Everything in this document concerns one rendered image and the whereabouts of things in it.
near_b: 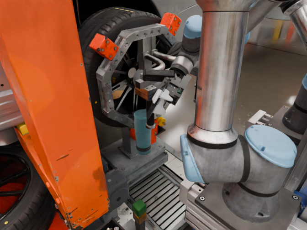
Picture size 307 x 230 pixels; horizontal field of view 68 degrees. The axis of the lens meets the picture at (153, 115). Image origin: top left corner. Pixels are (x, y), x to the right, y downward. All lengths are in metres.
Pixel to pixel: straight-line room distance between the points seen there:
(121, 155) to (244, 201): 1.14
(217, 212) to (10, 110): 0.95
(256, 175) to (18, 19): 0.60
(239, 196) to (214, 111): 0.27
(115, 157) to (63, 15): 1.23
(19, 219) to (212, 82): 0.97
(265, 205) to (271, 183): 0.08
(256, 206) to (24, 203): 0.94
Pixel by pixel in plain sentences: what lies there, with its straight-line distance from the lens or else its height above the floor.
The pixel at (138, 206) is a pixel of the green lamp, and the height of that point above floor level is 0.66.
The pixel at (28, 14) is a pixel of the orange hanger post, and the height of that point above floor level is 1.30.
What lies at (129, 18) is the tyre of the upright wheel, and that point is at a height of 1.16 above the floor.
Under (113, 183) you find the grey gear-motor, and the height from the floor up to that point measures 0.40.
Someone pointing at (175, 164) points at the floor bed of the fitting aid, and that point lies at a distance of 1.80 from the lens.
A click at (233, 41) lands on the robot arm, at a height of 1.26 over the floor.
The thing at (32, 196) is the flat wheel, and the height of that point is 0.50.
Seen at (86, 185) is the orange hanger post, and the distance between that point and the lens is 0.85.
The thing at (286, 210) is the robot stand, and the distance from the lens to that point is 0.77.
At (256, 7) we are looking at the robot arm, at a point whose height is 1.29.
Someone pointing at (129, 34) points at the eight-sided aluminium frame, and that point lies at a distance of 1.07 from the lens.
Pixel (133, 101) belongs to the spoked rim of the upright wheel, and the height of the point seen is 0.69.
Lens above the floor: 1.39
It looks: 34 degrees down
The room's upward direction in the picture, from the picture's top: straight up
